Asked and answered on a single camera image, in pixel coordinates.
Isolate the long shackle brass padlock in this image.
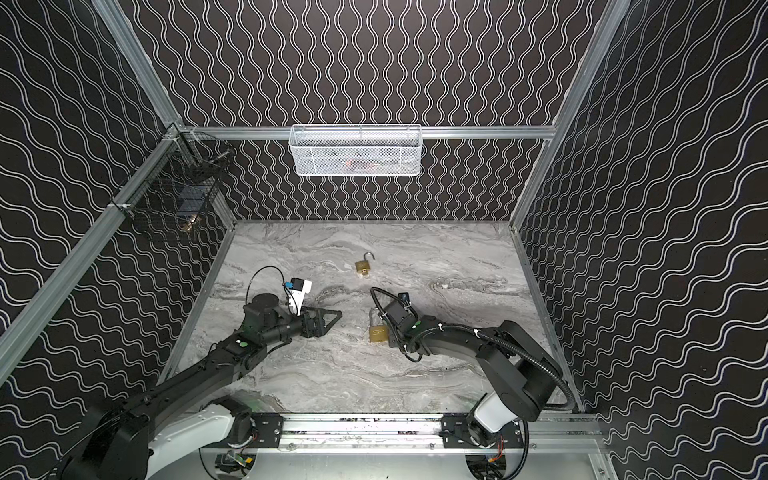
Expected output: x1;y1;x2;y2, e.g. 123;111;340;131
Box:
368;308;389;343

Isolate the small brass padlock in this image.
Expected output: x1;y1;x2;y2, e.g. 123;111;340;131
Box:
355;251;376;277

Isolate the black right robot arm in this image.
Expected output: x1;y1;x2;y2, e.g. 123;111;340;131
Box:
376;300;567;447

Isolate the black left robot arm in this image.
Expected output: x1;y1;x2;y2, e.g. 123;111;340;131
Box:
49;293;343;479

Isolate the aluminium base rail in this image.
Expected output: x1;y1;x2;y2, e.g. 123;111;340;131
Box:
119;412;607;454

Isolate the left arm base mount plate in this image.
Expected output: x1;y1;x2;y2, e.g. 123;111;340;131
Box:
205;413;284;449

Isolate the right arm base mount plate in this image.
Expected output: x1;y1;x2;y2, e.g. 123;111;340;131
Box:
438;414;524;449

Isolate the white mesh wall basket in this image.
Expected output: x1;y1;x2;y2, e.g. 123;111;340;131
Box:
288;124;424;177

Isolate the black wire wall basket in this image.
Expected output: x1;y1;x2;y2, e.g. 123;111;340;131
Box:
122;132;236;244

